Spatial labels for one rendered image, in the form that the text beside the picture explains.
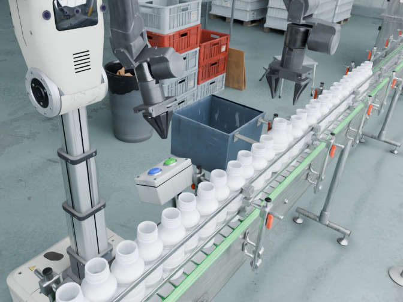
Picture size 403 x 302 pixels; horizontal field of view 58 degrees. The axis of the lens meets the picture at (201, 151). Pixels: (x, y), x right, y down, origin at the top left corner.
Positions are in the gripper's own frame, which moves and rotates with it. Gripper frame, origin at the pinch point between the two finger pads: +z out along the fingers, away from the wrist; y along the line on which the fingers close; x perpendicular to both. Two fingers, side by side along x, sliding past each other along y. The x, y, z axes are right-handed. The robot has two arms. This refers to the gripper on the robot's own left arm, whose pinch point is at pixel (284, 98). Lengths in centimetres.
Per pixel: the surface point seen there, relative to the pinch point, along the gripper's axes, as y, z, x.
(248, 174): -2.1, 14.4, 19.2
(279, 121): 0.6, 7.7, -1.5
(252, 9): 351, 93, -620
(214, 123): 56, 47, -53
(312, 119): -2.3, 13.6, -22.7
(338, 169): -1, 76, -104
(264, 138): 1.4, 10.9, 5.2
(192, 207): -1.4, 11.4, 41.9
